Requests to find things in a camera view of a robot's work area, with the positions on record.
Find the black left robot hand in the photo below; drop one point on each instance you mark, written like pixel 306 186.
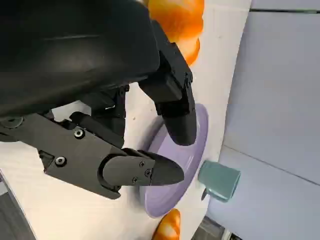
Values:
pixel 75 50

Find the orange and white bread roll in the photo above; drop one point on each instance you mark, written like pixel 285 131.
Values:
pixel 170 227
pixel 180 17

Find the lilac plate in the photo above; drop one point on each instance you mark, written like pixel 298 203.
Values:
pixel 170 200

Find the pale green mug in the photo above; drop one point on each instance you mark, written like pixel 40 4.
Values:
pixel 220 180

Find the grey partition panel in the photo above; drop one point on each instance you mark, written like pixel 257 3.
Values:
pixel 275 87
pixel 287 3
pixel 275 212

